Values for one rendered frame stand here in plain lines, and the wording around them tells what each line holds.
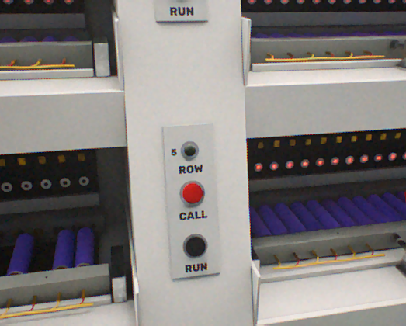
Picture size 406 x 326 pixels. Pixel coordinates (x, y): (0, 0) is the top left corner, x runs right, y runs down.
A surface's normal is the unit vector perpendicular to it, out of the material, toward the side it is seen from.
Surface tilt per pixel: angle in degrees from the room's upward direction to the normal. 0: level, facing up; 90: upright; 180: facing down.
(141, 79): 90
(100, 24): 90
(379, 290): 17
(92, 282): 107
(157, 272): 90
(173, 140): 90
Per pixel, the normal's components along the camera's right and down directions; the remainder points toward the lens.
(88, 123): 0.21, 0.39
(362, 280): 0.01, -0.92
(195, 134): 0.20, 0.10
